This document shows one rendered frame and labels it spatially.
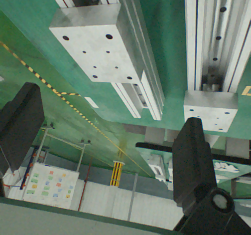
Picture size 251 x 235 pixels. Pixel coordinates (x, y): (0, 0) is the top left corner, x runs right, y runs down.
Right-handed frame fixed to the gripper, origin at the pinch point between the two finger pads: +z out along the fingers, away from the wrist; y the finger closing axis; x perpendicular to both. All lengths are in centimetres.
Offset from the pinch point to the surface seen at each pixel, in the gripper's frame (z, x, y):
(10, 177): 394, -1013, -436
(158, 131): 108, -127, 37
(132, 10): 29.1, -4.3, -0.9
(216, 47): 28.8, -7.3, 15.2
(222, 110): 26.8, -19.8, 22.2
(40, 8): 37.8, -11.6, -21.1
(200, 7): 22.4, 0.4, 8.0
